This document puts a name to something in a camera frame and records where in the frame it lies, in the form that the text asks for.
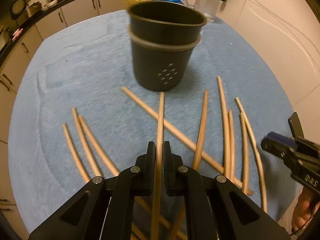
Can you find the wooden chopstick right pair inner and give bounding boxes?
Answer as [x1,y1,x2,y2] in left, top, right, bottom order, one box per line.
[240,112,249,195]

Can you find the lower kitchen cabinets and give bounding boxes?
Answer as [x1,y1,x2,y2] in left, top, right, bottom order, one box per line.
[0,0,166,205]

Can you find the wooden chopstick short right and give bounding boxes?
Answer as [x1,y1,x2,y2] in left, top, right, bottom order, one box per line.
[228,110,235,182]

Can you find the person's right hand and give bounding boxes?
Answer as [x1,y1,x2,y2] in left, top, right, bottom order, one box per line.
[291,187,315,232]

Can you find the wooden chopstick tall right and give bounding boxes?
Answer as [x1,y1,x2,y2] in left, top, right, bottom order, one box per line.
[217,76,231,179]

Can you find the black utensil holder cup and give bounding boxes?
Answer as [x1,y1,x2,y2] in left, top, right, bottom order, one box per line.
[127,1,207,92]

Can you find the blue towel mat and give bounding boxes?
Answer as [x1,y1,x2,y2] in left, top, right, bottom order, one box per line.
[8,10,292,232]

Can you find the long diagonal wooden chopstick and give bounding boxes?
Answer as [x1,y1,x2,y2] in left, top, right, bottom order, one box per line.
[121,86,254,196]

